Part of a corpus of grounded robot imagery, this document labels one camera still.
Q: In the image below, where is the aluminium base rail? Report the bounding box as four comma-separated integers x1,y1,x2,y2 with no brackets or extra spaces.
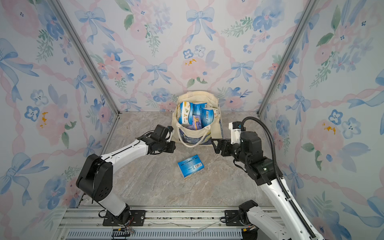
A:
58,205,239,230

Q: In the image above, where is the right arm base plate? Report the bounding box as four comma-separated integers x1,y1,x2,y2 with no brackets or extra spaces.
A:
221,210,246,227

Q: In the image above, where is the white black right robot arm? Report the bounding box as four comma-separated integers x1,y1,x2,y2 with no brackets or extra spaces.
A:
212,129,324,240

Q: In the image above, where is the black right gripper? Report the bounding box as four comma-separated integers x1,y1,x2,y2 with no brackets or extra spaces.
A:
212,136,250,165

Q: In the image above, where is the aluminium corner post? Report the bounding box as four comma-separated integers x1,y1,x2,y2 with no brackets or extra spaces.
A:
257,0,318,117
48,0,121,116

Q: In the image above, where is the floral orange blue tissue pack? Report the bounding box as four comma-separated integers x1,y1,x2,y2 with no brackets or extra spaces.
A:
178,102,194,125

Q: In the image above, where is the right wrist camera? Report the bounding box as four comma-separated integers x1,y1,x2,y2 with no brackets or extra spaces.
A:
229,121,242,145

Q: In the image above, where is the black corrugated cable conduit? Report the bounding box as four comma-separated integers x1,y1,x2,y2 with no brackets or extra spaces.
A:
241,116,317,239

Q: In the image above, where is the right aluminium corner post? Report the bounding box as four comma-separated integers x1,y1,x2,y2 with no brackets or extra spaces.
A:
257,0,318,117

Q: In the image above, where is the purple tissue pack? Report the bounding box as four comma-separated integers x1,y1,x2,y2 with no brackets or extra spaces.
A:
186,115,203,131

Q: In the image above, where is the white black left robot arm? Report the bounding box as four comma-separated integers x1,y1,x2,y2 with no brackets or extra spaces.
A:
76,125,176,224

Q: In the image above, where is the blue tissue pack barcode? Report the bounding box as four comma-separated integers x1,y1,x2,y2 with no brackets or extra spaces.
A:
192,103,207,116

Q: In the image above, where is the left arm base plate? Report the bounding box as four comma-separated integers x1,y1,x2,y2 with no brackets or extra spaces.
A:
103,210,147,227

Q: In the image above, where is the grey slotted cable duct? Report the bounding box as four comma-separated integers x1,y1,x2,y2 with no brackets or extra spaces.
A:
64,229,243,240

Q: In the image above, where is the cream canvas bag starry print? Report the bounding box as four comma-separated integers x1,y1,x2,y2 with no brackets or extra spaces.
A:
172,91,223,148

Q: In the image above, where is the left aluminium corner post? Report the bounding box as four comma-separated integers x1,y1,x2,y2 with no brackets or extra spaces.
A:
48,0,121,116

